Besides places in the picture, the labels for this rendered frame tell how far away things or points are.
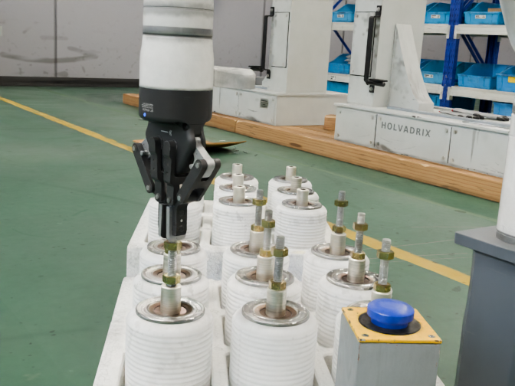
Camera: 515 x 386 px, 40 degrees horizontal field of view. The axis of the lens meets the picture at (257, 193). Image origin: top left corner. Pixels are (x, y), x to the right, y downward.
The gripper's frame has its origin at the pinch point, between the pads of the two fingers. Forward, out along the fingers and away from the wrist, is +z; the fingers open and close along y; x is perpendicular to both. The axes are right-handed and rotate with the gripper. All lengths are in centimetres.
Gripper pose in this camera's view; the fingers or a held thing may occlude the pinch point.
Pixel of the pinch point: (172, 220)
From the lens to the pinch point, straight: 75.1
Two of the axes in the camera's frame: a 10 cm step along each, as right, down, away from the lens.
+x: 7.4, -1.0, 6.7
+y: 6.7, 1.9, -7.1
